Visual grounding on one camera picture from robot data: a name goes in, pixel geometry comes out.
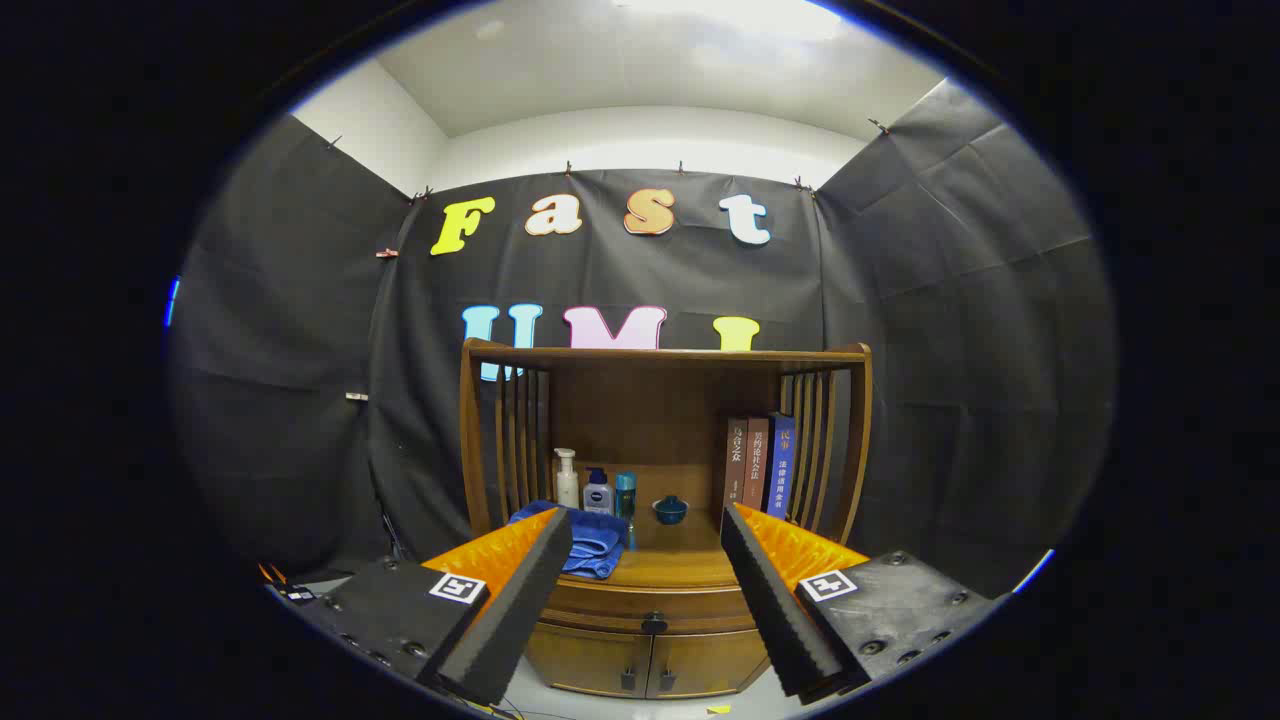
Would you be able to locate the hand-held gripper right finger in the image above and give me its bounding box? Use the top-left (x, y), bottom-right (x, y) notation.
top-left (719, 502), bottom-right (1011, 706)

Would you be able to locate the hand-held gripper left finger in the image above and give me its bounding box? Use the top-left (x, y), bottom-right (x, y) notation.
top-left (268, 507), bottom-right (575, 708)

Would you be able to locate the wooden drawer with black knob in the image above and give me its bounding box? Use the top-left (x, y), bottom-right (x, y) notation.
top-left (540, 578), bottom-right (767, 637)

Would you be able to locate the wooden cabinet door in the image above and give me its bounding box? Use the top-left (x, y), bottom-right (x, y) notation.
top-left (648, 628), bottom-right (769, 699)
top-left (525, 622), bottom-right (653, 699)

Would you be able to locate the wooden countertop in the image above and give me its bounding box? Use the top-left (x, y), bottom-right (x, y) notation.
top-left (505, 515), bottom-right (746, 591)

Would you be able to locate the folded blue towel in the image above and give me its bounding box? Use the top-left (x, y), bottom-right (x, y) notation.
top-left (508, 500), bottom-right (629, 581)

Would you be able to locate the blue book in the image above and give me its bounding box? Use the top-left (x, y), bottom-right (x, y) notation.
top-left (766, 413), bottom-right (797, 521)

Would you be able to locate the reddish brown book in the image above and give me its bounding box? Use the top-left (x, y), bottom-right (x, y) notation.
top-left (745, 417), bottom-right (771, 513)

